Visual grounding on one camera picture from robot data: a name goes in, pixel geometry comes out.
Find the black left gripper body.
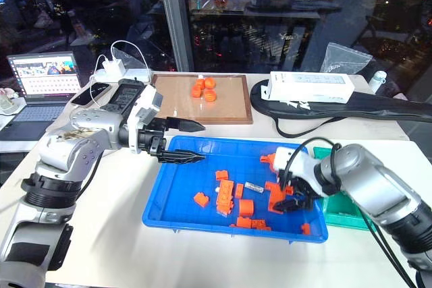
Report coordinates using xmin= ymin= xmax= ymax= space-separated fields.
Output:
xmin=138 ymin=117 xmax=169 ymax=157

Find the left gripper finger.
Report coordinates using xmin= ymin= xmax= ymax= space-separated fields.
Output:
xmin=166 ymin=116 xmax=207 ymax=133
xmin=157 ymin=148 xmax=207 ymax=165

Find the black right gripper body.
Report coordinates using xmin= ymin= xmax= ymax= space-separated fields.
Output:
xmin=279 ymin=176 xmax=322 ymax=211

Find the large orange bracket block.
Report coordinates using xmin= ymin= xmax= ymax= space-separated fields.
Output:
xmin=264 ymin=181 xmax=295 ymax=214

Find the blue plastic bin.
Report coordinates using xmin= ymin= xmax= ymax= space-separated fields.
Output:
xmin=141 ymin=135 xmax=329 ymax=244

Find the green plastic bin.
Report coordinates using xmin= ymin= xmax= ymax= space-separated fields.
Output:
xmin=312 ymin=146 xmax=376 ymax=232

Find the wooden framed board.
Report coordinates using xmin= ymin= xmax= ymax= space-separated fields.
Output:
xmin=150 ymin=74 xmax=254 ymax=125

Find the orange cube block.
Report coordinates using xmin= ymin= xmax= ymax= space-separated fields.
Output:
xmin=238 ymin=198 xmax=256 ymax=218

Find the orange two-stud brick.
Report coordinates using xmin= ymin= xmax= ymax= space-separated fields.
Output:
xmin=192 ymin=192 xmax=211 ymax=208

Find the orange notched block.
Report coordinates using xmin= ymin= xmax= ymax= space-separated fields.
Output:
xmin=259 ymin=153 xmax=278 ymax=169

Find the black handheld controller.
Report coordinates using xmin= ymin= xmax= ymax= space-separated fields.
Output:
xmin=100 ymin=78 xmax=146 ymax=112

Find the long orange studded brick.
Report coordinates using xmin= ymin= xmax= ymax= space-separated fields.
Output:
xmin=215 ymin=180 xmax=236 ymax=217

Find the black smartphone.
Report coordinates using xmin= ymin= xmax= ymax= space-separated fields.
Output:
xmin=70 ymin=82 xmax=112 ymax=107

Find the white charger plug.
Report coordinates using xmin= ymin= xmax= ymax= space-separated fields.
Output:
xmin=102 ymin=59 xmax=126 ymax=77

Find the white cardboard box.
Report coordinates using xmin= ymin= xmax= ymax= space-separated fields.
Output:
xmin=261 ymin=71 xmax=356 ymax=105

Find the black fabric bag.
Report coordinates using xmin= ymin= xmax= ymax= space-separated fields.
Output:
xmin=250 ymin=78 xmax=432 ymax=139

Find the open grey laptop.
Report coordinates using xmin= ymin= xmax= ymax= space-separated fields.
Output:
xmin=0 ymin=51 xmax=84 ymax=142

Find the small white bottle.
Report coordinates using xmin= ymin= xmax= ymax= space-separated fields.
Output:
xmin=368 ymin=70 xmax=387 ymax=94

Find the clear plastic zip bag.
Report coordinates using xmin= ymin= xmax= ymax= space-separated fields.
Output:
xmin=318 ymin=42 xmax=374 ymax=75

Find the small clear container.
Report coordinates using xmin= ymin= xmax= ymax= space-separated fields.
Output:
xmin=0 ymin=88 xmax=18 ymax=115

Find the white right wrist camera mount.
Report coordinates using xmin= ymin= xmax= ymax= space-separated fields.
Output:
xmin=271 ymin=146 xmax=325 ymax=198

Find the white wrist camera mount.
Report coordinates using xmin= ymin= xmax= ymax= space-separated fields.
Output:
xmin=271 ymin=146 xmax=325 ymax=198
xmin=126 ymin=84 xmax=164 ymax=154

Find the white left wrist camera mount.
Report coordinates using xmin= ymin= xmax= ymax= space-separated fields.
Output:
xmin=126 ymin=84 xmax=164 ymax=154

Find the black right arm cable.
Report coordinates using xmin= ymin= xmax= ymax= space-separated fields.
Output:
xmin=282 ymin=137 xmax=416 ymax=288

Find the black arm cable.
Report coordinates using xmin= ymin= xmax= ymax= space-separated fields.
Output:
xmin=74 ymin=151 xmax=103 ymax=201
xmin=282 ymin=137 xmax=416 ymax=288

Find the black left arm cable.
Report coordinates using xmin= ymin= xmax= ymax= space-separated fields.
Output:
xmin=74 ymin=151 xmax=103 ymax=201

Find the white charging cable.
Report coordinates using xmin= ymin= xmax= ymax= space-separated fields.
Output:
xmin=88 ymin=39 xmax=152 ymax=109

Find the grey window frame post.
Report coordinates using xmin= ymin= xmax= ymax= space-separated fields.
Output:
xmin=156 ymin=0 xmax=195 ymax=74

